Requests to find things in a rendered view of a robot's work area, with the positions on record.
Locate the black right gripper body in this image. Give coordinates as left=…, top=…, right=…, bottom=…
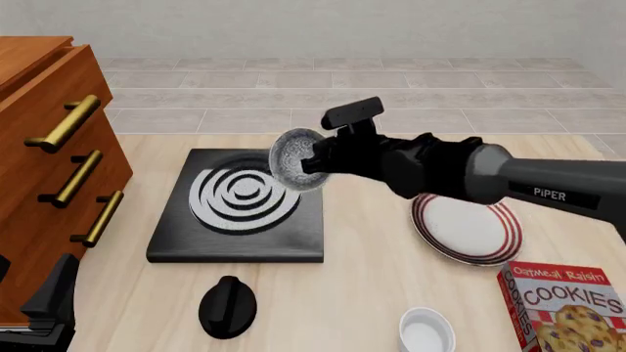
left=312, top=130, right=392, bottom=182

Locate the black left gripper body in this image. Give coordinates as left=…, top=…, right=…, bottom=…
left=0, top=317, right=77, bottom=352

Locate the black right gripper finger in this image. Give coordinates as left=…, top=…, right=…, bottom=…
left=298, top=151, right=335, bottom=176

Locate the small flat plate on stalk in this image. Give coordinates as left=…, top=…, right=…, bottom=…
left=319, top=95, right=384, bottom=138

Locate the flat black stove plate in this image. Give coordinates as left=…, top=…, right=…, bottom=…
left=146, top=147, right=326, bottom=265

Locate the white plate with red rings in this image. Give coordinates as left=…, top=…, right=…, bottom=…
left=410, top=193, right=524, bottom=268

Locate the round black stove knob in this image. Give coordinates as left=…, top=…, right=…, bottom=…
left=198, top=275, right=259, bottom=340

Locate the wooden drawer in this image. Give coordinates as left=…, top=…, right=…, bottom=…
left=0, top=146, right=133, bottom=326
left=0, top=44, right=114, bottom=173
left=0, top=97, right=126, bottom=243

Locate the small white ramekin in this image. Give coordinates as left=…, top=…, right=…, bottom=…
left=398, top=306, right=458, bottom=352

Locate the wooden cabinet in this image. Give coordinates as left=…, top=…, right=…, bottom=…
left=0, top=35, right=133, bottom=326

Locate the oatmeal raisin cookies box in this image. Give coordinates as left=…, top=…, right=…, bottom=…
left=496, top=260, right=626, bottom=352

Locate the brass drawer handle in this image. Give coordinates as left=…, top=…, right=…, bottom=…
left=22, top=94, right=102, bottom=154
left=69, top=190, right=125, bottom=249
left=37, top=149, right=105, bottom=209

